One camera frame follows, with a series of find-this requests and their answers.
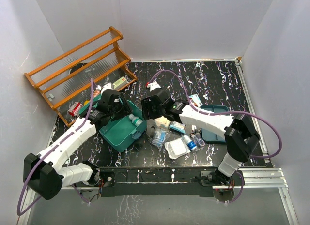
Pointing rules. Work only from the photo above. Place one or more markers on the clear bag small items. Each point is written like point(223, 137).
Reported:
point(196, 137)

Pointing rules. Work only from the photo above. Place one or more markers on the red white medicine box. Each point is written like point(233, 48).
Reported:
point(74, 109)

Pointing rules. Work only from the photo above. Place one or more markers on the clear bag blue items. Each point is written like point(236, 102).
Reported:
point(160, 137)

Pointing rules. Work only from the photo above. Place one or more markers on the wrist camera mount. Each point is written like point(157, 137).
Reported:
point(108, 86)
point(152, 86)

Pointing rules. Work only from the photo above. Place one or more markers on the white blue flat sachet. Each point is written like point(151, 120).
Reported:
point(194, 98)

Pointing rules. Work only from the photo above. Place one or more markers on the long beige medicine box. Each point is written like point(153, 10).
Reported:
point(122, 81)

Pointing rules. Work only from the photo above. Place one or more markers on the white bottle green label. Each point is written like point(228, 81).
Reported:
point(135, 120)

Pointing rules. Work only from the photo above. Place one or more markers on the dark teal tray insert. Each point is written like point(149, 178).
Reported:
point(214, 131)

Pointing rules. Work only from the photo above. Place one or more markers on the beige gauze roll pack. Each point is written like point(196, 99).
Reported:
point(162, 122)

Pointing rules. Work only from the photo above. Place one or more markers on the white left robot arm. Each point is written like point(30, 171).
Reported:
point(44, 172)

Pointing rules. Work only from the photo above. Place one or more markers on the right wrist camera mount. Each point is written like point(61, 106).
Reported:
point(152, 86)

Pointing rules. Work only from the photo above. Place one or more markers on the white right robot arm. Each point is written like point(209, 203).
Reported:
point(240, 135)

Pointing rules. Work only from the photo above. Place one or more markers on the white bottle blue label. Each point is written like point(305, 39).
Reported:
point(189, 142)

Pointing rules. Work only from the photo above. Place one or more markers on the orange wooden shelf rack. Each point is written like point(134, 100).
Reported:
point(66, 78)

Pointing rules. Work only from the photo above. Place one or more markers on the blue white swab bag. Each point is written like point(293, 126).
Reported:
point(178, 127)

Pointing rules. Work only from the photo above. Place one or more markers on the white square gauze pack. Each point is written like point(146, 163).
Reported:
point(176, 148)

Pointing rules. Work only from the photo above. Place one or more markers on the teal plastic medicine box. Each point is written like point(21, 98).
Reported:
point(120, 133)

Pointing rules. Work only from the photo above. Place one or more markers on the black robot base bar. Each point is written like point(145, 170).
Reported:
point(110, 182)

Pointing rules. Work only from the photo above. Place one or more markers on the orange medicine box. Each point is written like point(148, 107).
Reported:
point(97, 93)

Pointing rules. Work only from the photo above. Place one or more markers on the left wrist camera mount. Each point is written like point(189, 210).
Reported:
point(108, 86)

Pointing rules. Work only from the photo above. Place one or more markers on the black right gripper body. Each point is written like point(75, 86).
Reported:
point(151, 112)

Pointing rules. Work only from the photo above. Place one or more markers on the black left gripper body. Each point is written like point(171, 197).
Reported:
point(121, 110)

